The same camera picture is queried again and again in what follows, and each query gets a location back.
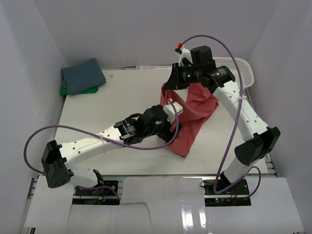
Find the folded blue t shirt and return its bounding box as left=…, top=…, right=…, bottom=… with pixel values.
left=61, top=58, right=106, bottom=92

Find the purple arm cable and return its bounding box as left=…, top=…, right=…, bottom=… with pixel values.
left=23, top=98, right=181, bottom=175
left=180, top=35, right=262, bottom=195

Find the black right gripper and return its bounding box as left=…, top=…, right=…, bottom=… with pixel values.
left=163, top=63, right=202, bottom=91

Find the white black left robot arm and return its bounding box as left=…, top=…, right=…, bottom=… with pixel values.
left=41, top=102, right=183, bottom=195

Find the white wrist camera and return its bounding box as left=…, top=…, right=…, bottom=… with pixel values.
left=163, top=98, right=183, bottom=119
left=175, top=43, right=193, bottom=67

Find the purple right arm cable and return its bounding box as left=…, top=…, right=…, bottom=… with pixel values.
left=180, top=35, right=262, bottom=195

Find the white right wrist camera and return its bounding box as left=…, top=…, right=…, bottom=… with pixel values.
left=175, top=43, right=193, bottom=67

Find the red t shirt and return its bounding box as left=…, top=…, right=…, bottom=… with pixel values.
left=160, top=83, right=218, bottom=158

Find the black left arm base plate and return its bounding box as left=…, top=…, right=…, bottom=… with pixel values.
left=72, top=188, right=120, bottom=205

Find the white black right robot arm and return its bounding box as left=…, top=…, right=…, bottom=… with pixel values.
left=164, top=45, right=280, bottom=195

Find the folded green t shirt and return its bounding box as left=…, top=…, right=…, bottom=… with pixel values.
left=59, top=86, right=99, bottom=96

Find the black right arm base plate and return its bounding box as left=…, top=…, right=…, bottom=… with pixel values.
left=200, top=179, right=251, bottom=207

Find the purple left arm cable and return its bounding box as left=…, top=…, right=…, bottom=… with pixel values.
left=23, top=98, right=181, bottom=175

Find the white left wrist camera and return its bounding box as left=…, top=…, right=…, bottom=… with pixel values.
left=163, top=98, right=183, bottom=119

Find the white perforated plastic basket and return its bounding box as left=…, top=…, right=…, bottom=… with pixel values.
left=214, top=57, right=254, bottom=90

